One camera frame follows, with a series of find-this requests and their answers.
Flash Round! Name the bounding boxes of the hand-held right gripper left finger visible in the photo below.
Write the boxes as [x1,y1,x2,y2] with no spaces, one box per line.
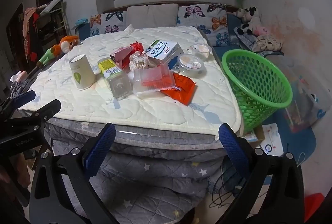
[29,122,120,224]

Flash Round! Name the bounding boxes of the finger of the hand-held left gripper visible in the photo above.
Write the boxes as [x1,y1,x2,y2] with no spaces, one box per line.
[0,90,36,121]
[13,99,62,126]

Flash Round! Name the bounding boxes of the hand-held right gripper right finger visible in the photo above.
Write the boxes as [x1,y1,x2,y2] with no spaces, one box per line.
[218,123,304,224]

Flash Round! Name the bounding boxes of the green plastic basket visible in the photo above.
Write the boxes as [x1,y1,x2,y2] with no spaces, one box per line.
[222,49,293,136]

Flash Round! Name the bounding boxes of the pink snack packet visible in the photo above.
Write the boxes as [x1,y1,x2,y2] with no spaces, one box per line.
[110,46,135,70]

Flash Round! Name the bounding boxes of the white and blue milk carton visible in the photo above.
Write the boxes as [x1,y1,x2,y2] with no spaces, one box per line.
[144,39,184,70]

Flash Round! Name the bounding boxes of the grey cloth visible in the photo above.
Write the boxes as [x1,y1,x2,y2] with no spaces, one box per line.
[10,81,29,99]

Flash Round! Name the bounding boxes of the pink and white object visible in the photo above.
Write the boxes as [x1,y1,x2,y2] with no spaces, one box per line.
[10,71,28,83]

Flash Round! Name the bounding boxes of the small cardboard box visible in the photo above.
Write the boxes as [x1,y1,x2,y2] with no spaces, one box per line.
[242,125,265,144]

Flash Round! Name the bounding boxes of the white paper sheet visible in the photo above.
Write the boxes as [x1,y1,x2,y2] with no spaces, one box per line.
[261,123,284,157]

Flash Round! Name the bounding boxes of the cream quilted bed pad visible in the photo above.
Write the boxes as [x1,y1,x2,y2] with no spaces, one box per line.
[18,26,244,136]

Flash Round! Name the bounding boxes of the white paper cup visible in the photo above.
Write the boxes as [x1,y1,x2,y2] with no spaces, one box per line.
[69,54,97,91]

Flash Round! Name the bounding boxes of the blue floor mat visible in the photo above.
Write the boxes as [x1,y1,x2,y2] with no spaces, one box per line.
[259,110,317,163]

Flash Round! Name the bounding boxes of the grey star quilt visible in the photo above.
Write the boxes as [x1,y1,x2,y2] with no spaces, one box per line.
[28,115,249,224]

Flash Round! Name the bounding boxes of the hanging clothes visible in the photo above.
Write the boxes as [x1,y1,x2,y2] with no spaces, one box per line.
[23,7,40,59]

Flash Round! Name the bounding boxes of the orange and green plush toy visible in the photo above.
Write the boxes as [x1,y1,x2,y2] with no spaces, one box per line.
[36,36,79,67]

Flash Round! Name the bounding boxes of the clear bottle with yellow label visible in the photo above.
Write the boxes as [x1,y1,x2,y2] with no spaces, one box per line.
[98,57,133,99]

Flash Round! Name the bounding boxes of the orange foil packet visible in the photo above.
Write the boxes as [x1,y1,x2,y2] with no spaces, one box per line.
[160,73,197,105]

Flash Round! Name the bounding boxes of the clear rectangular plastic tray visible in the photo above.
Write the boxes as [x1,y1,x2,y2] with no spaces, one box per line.
[133,64,177,96]

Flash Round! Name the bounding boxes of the metal clothes rack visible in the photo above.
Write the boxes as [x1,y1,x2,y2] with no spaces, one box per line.
[34,0,65,63]

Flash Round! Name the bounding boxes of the clear plastic storage box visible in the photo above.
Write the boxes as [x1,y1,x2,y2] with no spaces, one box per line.
[283,58,327,133]

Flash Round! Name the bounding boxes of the crumpled paper ball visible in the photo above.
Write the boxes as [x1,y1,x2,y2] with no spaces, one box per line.
[129,53,151,72]

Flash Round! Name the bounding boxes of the round clear plastic cup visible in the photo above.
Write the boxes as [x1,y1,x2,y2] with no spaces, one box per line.
[178,54,205,76]
[190,43,212,59]

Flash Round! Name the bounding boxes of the red plastic object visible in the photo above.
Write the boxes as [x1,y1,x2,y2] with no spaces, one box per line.
[303,193,325,223]

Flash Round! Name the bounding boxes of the butterfly print pillow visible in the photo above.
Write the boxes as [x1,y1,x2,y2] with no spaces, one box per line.
[177,3,230,46]
[89,10,127,37]

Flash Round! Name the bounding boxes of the red mesh net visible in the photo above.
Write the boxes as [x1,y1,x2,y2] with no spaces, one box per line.
[130,42,145,53]

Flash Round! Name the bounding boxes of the blue checked cloth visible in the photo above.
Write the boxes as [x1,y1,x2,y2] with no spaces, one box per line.
[233,27,260,50]

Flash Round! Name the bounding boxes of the spotted beige cloth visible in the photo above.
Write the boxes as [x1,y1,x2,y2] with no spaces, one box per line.
[255,35,284,52]

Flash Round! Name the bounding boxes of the pink plush toy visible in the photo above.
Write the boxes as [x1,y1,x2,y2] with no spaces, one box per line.
[253,25,271,37]

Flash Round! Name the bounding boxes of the black and white cow plush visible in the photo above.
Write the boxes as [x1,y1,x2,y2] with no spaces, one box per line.
[232,6,261,35]

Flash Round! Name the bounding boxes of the beige cushion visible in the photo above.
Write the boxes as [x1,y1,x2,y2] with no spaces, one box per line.
[126,4,179,30]

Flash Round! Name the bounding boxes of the black cable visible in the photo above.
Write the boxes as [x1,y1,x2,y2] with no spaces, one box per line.
[209,162,247,209]

